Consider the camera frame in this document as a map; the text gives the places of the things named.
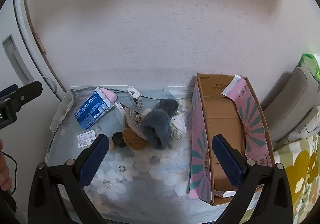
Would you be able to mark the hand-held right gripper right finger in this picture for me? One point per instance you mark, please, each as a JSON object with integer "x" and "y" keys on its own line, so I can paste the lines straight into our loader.
{"x": 228, "y": 164}

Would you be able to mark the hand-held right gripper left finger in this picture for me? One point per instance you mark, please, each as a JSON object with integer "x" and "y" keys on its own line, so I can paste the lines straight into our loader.
{"x": 95, "y": 160}

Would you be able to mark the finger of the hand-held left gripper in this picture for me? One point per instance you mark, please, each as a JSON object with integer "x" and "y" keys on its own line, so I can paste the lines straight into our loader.
{"x": 25, "y": 95}

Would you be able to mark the clear plastic labelled package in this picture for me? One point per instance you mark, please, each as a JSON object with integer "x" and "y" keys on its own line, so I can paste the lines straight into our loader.
{"x": 86, "y": 139}

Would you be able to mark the pink printed cardboard box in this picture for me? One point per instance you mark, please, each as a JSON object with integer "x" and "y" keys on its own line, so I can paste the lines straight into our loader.
{"x": 222, "y": 124}

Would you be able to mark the blue tissue packet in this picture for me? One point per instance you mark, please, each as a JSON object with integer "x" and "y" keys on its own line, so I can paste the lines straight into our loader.
{"x": 91, "y": 111}

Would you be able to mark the white patterned socks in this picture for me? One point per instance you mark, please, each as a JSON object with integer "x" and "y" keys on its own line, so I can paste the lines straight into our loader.
{"x": 178, "y": 126}

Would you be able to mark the pink fluffy sock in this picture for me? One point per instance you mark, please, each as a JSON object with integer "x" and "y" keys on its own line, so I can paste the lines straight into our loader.
{"x": 110, "y": 96}

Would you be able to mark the dark blue cloth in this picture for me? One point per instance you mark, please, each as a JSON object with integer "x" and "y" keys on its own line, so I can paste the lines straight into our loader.
{"x": 155, "y": 124}

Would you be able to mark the white desktop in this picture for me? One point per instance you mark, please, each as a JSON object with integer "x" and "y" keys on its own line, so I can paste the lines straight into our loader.
{"x": 60, "y": 111}

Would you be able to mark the person's left hand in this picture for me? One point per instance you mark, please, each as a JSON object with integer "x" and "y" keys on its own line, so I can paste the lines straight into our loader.
{"x": 4, "y": 174}

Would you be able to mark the brown fluffy scrunchie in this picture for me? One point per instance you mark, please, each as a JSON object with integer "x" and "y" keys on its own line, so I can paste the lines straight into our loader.
{"x": 133, "y": 140}

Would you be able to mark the white charger plug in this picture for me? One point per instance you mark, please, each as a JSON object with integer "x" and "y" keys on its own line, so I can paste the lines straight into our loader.
{"x": 120, "y": 114}

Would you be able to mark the clear striped hair clip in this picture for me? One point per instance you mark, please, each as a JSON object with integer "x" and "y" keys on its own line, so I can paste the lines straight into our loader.
{"x": 132, "y": 120}

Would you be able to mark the yellow green floral blanket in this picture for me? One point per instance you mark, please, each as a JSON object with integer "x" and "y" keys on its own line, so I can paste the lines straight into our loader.
{"x": 300, "y": 174}

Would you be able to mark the small white printed box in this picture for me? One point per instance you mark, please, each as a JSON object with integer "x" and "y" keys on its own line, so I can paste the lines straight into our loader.
{"x": 135, "y": 99}

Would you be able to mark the white cabinet door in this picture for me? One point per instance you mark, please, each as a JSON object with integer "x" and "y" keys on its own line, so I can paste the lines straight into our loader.
{"x": 15, "y": 21}

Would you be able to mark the light grey pillow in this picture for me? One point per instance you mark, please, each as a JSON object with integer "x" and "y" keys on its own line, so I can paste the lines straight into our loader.
{"x": 297, "y": 124}

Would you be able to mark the grey sofa cushion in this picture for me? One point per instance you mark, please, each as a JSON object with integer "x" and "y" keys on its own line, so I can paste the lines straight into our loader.
{"x": 292, "y": 88}

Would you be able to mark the green plastic packet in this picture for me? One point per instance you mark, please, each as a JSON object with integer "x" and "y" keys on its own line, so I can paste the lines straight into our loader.
{"x": 311, "y": 62}

